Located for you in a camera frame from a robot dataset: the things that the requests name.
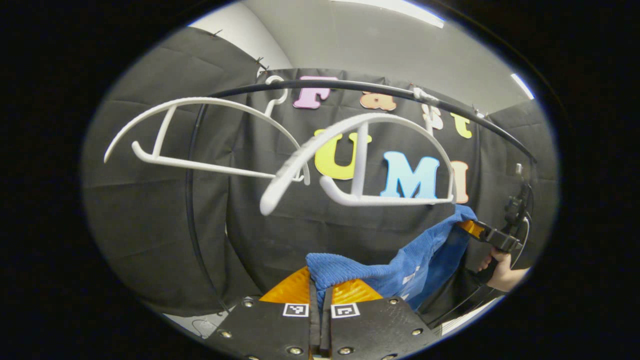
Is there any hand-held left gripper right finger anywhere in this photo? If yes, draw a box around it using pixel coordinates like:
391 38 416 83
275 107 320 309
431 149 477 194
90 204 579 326
322 279 441 360

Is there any black backdrop cloth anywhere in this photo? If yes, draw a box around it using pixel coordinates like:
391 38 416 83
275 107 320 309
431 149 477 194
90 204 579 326
82 27 560 318

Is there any blue corduroy jacket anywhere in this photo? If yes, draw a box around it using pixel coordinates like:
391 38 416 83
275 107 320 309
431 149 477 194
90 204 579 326
306 204 478 312

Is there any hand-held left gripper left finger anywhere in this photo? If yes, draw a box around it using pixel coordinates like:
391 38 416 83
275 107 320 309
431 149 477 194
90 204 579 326
205 266 321 360

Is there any black metal clothes rack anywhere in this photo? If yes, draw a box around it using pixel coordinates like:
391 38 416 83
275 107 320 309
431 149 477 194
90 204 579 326
185 80 538 326

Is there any white plastic hanger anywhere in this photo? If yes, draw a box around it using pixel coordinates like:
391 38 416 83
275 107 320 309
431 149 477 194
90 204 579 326
260 87 457 217
103 75 311 186

